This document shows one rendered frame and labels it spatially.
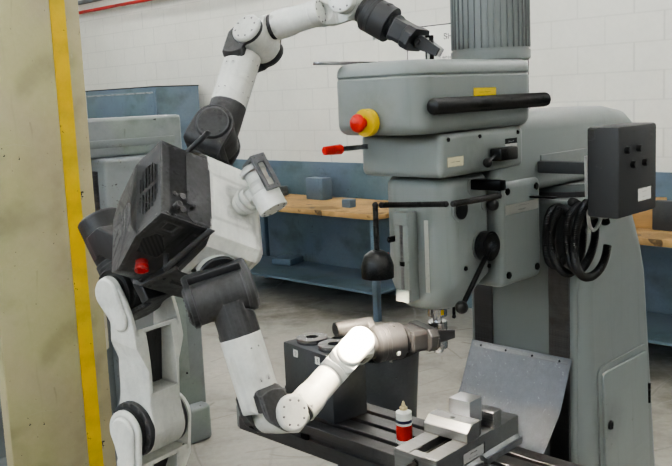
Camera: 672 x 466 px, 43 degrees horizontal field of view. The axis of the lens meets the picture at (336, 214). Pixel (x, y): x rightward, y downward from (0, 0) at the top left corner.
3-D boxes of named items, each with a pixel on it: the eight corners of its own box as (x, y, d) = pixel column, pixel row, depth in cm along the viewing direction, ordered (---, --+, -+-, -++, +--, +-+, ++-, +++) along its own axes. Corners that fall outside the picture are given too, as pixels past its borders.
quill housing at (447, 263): (449, 317, 195) (445, 177, 191) (381, 305, 209) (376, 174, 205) (496, 300, 209) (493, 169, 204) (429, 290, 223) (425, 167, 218)
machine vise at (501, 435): (442, 493, 188) (441, 445, 187) (389, 475, 199) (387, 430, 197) (524, 442, 214) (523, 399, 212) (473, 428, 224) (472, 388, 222)
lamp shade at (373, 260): (358, 280, 187) (357, 252, 186) (364, 273, 194) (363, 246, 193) (391, 280, 186) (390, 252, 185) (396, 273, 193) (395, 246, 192)
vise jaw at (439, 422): (467, 444, 197) (466, 427, 196) (423, 431, 205) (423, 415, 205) (481, 435, 201) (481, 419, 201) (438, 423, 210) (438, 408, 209)
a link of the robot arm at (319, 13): (359, 9, 203) (309, 25, 208) (373, 14, 211) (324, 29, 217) (354, -17, 203) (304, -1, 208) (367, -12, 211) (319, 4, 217)
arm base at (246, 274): (197, 344, 182) (186, 308, 175) (184, 303, 192) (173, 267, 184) (264, 322, 185) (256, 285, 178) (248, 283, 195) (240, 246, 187)
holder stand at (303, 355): (333, 424, 231) (330, 352, 228) (286, 404, 248) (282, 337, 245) (367, 413, 238) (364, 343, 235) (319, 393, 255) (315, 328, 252)
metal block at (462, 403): (470, 426, 203) (469, 402, 202) (449, 421, 207) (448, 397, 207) (482, 420, 207) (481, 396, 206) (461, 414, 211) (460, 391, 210)
